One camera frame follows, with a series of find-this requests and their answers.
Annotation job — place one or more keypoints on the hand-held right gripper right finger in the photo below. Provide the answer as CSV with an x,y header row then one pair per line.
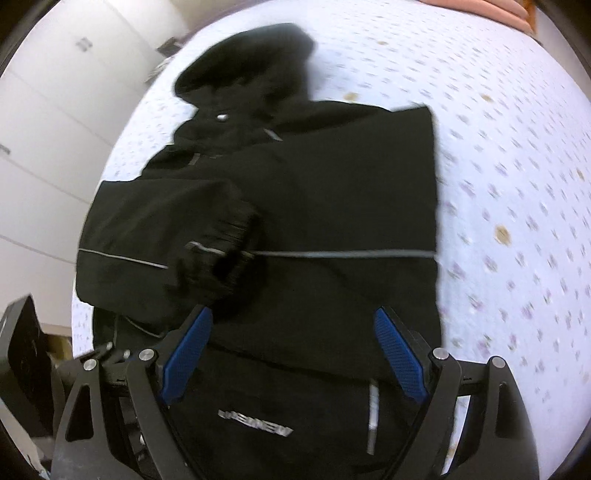
x,y
399,357

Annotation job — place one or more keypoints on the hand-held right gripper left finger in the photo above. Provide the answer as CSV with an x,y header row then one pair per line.
x,y
184,357

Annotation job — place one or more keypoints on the black hooded jacket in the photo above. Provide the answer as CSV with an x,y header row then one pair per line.
x,y
323,207

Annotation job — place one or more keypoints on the white floral quilted bed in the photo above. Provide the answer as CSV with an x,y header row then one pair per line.
x,y
508,161

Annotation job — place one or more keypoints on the white wardrobe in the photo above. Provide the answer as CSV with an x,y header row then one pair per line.
x,y
55,92

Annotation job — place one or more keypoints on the dark bedside object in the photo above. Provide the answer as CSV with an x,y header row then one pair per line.
x,y
166,46

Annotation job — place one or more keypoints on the pink pillow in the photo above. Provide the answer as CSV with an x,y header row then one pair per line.
x,y
480,7

